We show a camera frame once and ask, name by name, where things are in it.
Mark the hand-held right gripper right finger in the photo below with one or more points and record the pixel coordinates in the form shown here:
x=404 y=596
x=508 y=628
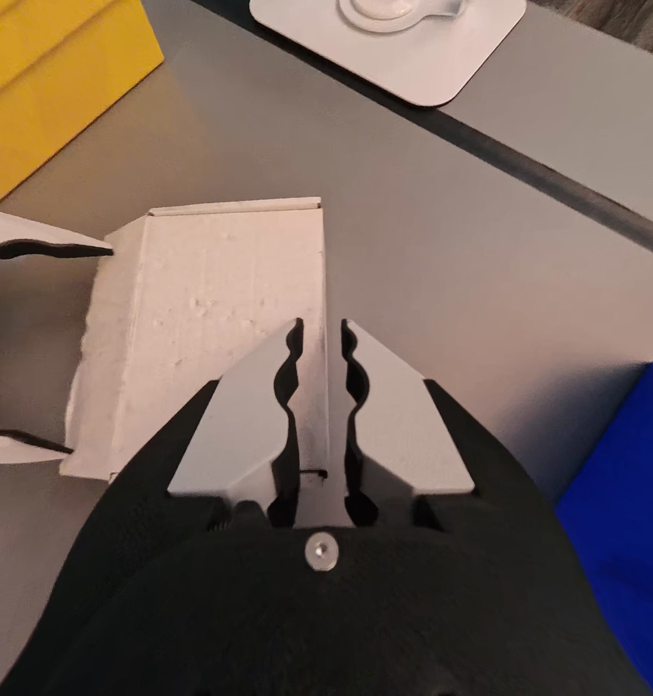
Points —
x=408 y=435

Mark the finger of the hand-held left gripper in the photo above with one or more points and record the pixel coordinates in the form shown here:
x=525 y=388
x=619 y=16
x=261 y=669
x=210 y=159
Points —
x=5 y=448
x=27 y=231

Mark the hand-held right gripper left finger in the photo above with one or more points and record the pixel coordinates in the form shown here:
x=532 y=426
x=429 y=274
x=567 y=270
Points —
x=234 y=435

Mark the white cardboard box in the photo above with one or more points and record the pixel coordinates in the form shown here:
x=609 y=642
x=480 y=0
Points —
x=206 y=283

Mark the blue plastic bin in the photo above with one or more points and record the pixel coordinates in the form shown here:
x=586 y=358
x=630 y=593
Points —
x=625 y=489

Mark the yellow box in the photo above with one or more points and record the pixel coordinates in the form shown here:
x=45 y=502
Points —
x=54 y=92

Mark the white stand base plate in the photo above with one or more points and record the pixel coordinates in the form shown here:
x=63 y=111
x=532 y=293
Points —
x=413 y=60

